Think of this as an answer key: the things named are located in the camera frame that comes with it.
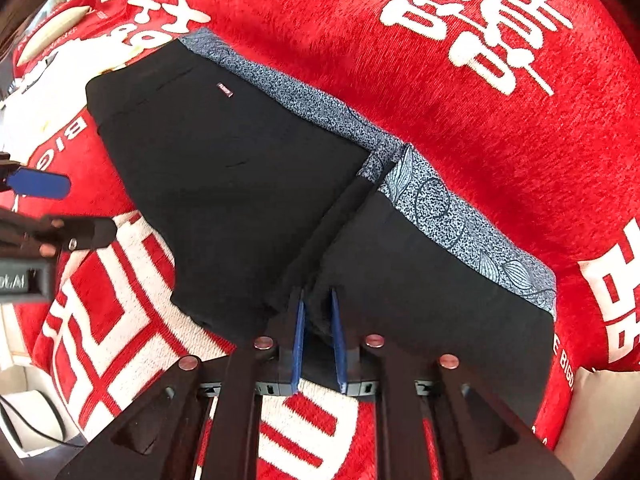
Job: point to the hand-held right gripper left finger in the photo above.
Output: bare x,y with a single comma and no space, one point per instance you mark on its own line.
299,345

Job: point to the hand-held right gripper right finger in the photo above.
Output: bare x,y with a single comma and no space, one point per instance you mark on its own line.
339,345

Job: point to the small white pillow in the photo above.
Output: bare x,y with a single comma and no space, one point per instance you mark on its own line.
50,35

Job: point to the large white pillow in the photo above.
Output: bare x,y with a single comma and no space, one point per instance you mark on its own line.
605,420

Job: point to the red printed blanket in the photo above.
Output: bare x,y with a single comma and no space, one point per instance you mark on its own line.
500,135

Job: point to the cream white cloth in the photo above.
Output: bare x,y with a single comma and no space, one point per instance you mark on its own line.
75,67

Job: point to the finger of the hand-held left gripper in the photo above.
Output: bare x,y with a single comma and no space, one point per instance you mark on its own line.
85,235
40,183

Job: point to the black pants with floral stripes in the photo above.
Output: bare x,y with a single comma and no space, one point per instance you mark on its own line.
225,160

